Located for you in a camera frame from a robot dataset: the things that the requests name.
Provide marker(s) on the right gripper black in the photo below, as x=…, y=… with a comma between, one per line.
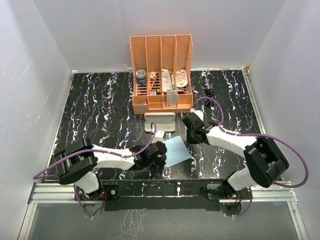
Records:
x=189, y=140

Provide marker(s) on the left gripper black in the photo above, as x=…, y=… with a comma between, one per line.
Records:
x=161, y=161

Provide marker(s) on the blue cleaning cloth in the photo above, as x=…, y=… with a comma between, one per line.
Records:
x=177, y=151

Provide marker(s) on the pink glasses case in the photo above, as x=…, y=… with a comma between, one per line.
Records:
x=164, y=121

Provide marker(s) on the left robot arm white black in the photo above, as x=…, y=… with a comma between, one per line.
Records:
x=75, y=164

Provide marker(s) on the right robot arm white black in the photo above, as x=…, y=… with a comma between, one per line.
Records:
x=265, y=162

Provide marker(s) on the black sunglasses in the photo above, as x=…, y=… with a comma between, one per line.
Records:
x=209, y=92

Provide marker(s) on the grey white small box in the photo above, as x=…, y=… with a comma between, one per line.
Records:
x=171, y=98

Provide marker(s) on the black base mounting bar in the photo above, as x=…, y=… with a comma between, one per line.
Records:
x=118, y=195

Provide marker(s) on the oval beige tag package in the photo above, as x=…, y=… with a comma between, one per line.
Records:
x=181, y=79

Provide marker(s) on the white tube package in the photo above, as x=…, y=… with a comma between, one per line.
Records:
x=165, y=80

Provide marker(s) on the red pencil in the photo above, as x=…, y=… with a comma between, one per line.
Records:
x=152, y=83

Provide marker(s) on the small white card box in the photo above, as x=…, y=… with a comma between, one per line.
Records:
x=152, y=75

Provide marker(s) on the orange desk organizer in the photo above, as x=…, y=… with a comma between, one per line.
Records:
x=153, y=53

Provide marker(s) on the blue white round tin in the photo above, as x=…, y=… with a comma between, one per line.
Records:
x=141, y=77

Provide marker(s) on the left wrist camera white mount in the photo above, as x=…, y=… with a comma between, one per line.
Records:
x=159, y=136

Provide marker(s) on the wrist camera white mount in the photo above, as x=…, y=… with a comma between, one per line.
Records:
x=159, y=136
x=199, y=113

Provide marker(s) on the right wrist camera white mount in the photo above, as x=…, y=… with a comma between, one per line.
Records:
x=199, y=113

